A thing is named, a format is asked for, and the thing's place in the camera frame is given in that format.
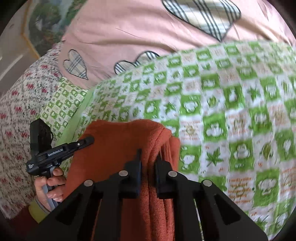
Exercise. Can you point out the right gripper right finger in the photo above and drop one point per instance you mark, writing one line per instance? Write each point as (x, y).
(201, 210)

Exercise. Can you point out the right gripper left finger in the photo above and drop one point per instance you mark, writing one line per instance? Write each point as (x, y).
(93, 210)

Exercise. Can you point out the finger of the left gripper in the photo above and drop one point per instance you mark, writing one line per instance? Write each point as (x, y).
(84, 142)

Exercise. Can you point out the person's left forearm sleeve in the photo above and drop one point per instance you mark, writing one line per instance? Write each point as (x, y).
(28, 218)

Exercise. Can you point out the person's left hand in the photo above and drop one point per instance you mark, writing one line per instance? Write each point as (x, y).
(50, 189)

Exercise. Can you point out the small green checkered pillow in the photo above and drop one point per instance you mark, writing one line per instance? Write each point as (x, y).
(62, 106)

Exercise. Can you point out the floral pink white quilt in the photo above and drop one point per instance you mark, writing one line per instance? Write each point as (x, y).
(20, 105)

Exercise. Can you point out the pink heart patterned duvet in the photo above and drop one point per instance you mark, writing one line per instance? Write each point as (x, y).
(107, 38)

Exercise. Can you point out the green frog patterned blanket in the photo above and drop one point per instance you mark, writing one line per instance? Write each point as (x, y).
(233, 108)

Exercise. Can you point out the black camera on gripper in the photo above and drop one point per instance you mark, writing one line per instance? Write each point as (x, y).
(40, 137)

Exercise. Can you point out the landscape painting on wall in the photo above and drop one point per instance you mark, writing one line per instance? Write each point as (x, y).
(46, 21)

